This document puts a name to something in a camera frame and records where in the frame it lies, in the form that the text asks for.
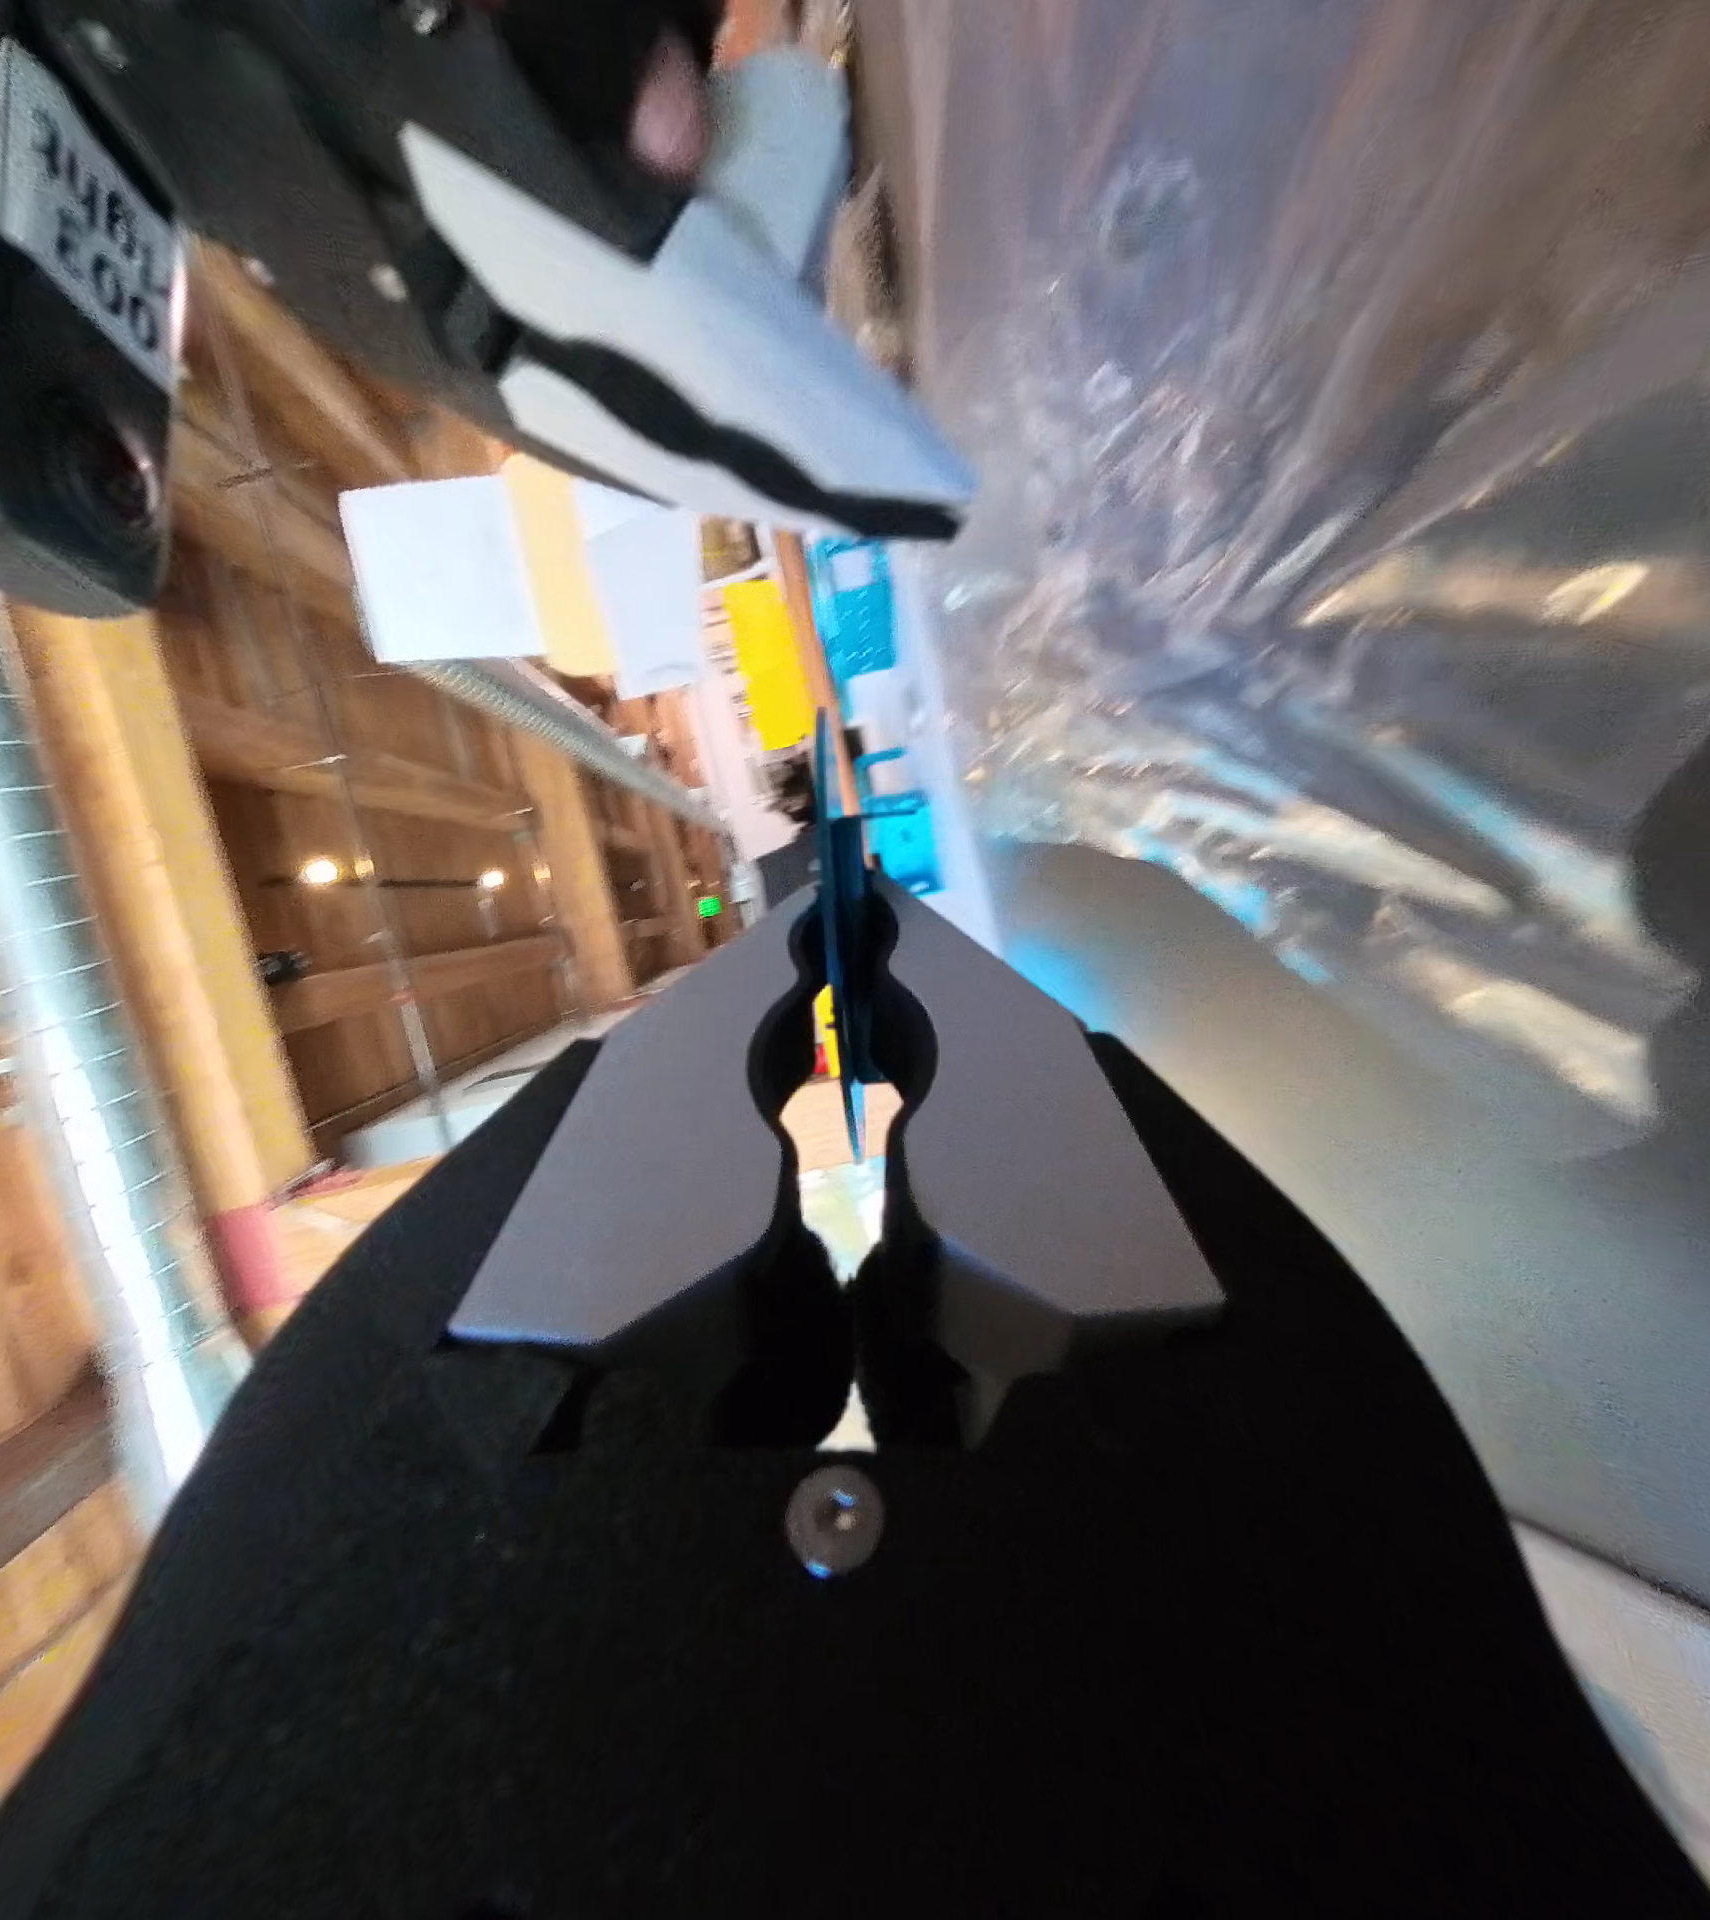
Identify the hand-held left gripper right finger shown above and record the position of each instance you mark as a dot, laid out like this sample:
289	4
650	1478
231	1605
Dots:
1050	1184

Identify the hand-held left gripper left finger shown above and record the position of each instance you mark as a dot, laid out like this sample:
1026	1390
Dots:
630	1184

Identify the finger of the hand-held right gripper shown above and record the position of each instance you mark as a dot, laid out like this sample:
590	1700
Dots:
601	429
735	345

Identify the blue round metal plate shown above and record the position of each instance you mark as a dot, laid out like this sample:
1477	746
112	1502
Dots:
842	930

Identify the person's right hand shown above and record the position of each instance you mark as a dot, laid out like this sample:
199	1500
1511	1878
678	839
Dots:
669	103

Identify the pale yellow box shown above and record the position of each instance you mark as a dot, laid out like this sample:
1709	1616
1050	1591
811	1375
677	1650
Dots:
555	570

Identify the yellow sign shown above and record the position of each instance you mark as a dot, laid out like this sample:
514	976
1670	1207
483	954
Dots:
769	668

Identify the metal ceiling conduit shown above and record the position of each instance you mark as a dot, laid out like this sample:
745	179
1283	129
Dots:
571	735

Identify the clear plastic bag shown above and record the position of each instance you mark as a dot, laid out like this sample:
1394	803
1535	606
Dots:
1321	524

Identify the white foam sheet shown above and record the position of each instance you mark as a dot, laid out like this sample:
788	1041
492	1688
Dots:
1695	1771

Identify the blue perforated metal bracket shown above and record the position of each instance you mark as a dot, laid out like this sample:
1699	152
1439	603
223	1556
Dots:
854	608
915	848

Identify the silver ventilation duct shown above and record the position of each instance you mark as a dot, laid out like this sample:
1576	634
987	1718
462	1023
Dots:
31	930

